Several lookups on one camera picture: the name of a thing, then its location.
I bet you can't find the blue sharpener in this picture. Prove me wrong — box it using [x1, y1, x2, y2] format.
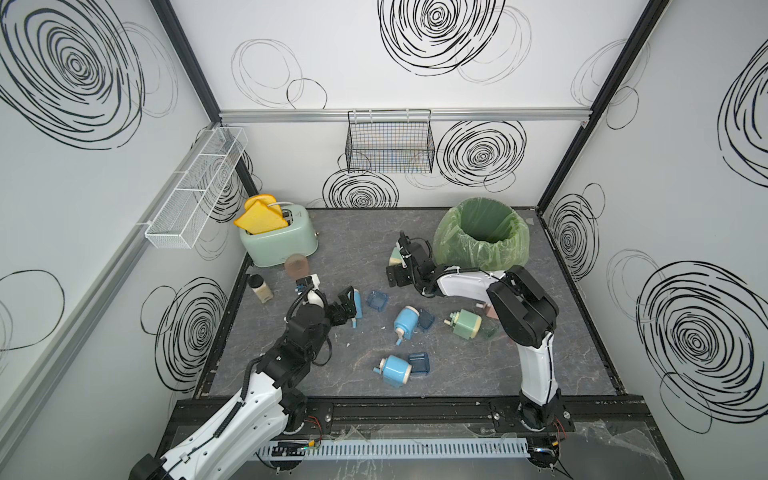
[393, 306, 420, 346]
[373, 355, 412, 388]
[352, 289, 363, 328]

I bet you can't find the clear blue shavings tray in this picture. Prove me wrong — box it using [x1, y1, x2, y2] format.
[407, 352, 430, 377]

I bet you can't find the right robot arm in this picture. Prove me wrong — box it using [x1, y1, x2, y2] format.
[386, 232, 561, 432]

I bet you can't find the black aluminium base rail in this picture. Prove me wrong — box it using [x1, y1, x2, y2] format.
[167, 394, 652, 436]

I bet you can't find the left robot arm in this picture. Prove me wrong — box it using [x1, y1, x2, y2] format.
[129, 286, 357, 479]

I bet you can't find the grey slotted cable duct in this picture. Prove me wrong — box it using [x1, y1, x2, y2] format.
[255, 438, 532, 462]

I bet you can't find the green cream pencil sharpener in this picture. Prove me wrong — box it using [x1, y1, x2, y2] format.
[444, 309, 482, 340]

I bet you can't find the yellow toy toast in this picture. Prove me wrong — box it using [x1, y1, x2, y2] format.
[234, 194, 289, 235]

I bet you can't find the pink pencil sharpener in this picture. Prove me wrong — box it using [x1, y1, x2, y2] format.
[484, 305, 498, 320]

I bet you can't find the yellow green pencil sharpener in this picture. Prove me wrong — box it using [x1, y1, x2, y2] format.
[388, 247, 403, 266]

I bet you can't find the small black-capped bottle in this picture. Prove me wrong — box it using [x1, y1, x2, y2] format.
[247, 273, 274, 304]

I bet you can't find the mint green toaster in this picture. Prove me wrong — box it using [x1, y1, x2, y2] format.
[239, 204, 319, 268]

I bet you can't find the bin with green bag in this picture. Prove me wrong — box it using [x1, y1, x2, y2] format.
[432, 197, 530, 271]

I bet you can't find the black wire basket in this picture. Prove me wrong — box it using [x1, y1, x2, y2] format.
[343, 109, 436, 174]

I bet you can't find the white mesh wall shelf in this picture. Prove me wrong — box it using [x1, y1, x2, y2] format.
[145, 126, 248, 249]

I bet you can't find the clear green shavings tray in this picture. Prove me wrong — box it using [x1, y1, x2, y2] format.
[478, 319, 499, 340]

